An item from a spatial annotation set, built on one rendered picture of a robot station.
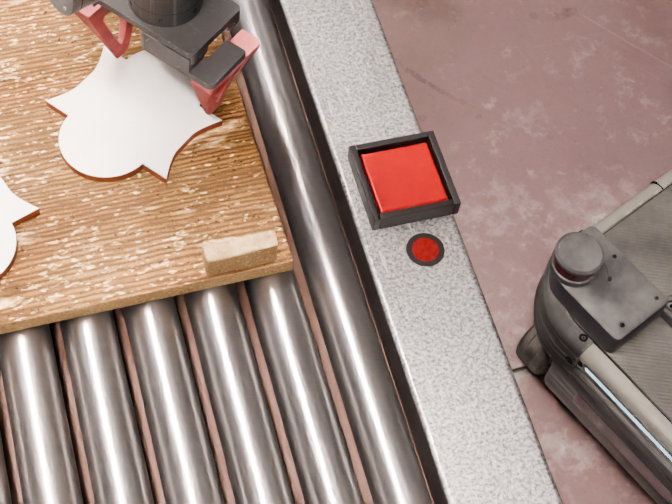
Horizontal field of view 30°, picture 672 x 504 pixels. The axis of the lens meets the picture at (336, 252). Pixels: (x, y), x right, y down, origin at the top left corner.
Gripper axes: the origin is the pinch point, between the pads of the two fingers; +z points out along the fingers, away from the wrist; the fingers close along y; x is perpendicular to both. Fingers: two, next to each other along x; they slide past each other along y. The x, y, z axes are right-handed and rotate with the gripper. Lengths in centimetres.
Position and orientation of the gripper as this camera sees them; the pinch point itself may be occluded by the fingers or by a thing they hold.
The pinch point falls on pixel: (166, 75)
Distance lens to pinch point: 107.5
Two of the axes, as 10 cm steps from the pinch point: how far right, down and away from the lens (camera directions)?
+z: -1.1, 5.3, 8.4
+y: 8.2, 5.2, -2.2
